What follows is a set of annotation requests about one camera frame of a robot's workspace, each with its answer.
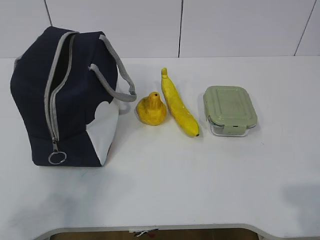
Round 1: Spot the yellow toy pear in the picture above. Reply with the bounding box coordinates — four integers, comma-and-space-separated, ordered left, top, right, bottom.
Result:
136, 92, 167, 126

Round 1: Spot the yellow toy banana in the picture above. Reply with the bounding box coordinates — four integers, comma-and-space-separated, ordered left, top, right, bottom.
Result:
161, 67, 200, 138

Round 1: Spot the green lid glass container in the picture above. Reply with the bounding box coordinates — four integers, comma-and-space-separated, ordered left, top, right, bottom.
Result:
203, 85, 258, 137

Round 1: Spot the navy blue lunch bag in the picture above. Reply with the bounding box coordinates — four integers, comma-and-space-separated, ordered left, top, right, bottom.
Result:
9, 25, 138, 168

